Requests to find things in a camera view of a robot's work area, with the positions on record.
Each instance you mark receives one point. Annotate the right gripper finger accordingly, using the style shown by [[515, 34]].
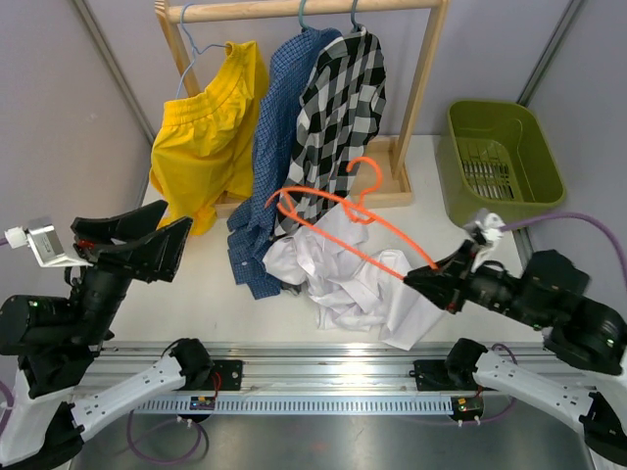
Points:
[[435, 285], [459, 262]]

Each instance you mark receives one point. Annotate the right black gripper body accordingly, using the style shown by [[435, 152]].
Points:
[[481, 288]]

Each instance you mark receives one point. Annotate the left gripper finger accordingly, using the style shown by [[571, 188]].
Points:
[[156, 256], [126, 227]]

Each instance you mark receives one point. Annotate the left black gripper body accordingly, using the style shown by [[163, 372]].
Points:
[[104, 271]]

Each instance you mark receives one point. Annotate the orange hanger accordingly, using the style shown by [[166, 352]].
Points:
[[356, 212]]

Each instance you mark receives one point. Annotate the black white checked shirt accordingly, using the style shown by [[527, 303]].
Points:
[[342, 107]]

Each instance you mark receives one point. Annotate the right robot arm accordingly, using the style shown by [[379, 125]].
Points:
[[548, 297]]

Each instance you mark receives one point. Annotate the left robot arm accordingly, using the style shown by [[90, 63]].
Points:
[[56, 339]]

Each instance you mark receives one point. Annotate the blue checked shirt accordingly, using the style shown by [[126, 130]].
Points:
[[251, 224]]

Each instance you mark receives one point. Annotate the grey blue hanger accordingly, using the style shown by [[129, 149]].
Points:
[[356, 26]]

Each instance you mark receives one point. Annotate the teal hanger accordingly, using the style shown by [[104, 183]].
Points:
[[301, 16]]

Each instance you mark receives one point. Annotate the yellow garment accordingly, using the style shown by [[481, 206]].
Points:
[[204, 147]]

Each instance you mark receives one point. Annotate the wooden clothes rack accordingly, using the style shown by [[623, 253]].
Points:
[[388, 151]]

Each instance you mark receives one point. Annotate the green plastic basket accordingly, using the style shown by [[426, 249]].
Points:
[[494, 155]]

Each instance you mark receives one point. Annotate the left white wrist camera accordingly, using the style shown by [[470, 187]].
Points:
[[41, 237]]

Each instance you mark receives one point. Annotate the aluminium mounting rail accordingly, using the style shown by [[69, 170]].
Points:
[[353, 369]]

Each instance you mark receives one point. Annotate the white slotted cable duct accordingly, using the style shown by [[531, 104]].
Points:
[[298, 405]]

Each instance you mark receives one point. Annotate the light blue wire hanger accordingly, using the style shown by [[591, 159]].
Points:
[[195, 51]]

